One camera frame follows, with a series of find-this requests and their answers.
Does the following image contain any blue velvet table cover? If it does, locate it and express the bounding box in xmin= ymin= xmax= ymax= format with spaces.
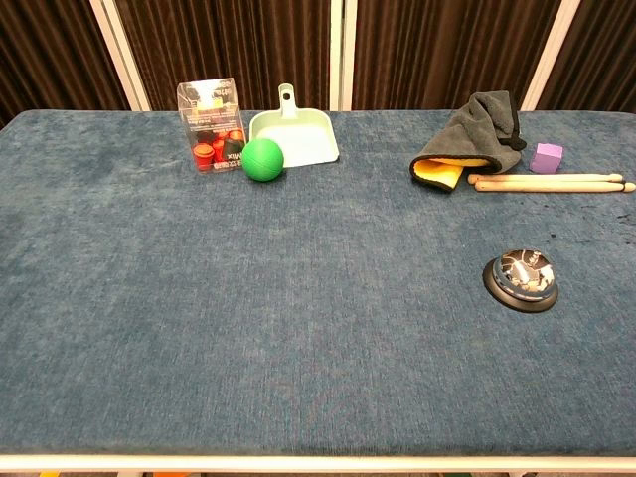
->
xmin=0 ymin=108 xmax=636 ymax=458

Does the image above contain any green rubber ball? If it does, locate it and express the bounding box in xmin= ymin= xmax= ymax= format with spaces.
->
xmin=240 ymin=137 xmax=285 ymax=183

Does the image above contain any mint green plastic dustpan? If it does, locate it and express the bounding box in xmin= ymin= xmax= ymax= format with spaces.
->
xmin=248 ymin=82 xmax=341 ymax=169

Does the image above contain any clear plastic printed box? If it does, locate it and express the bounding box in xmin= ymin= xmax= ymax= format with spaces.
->
xmin=177 ymin=77 xmax=248 ymax=174

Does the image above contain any grey and yellow microfibre cloth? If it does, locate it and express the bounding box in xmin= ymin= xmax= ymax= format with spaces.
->
xmin=408 ymin=90 xmax=528 ymax=194

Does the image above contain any dark brown pleated curtain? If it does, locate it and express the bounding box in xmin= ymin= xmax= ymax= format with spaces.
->
xmin=0 ymin=0 xmax=636 ymax=129

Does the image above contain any wooden drumstick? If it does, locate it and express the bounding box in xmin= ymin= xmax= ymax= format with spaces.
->
xmin=475 ymin=182 xmax=636 ymax=194
xmin=467 ymin=173 xmax=623 ymax=185

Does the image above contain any purple cube block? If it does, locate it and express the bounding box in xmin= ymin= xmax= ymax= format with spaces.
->
xmin=530 ymin=142 xmax=566 ymax=175

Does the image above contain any white screen frame post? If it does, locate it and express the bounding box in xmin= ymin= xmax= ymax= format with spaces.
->
xmin=329 ymin=0 xmax=359 ymax=112
xmin=88 ymin=0 xmax=152 ymax=112
xmin=520 ymin=0 xmax=582 ymax=112

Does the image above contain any white table frame edge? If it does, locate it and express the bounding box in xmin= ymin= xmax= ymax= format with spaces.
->
xmin=0 ymin=452 xmax=636 ymax=474

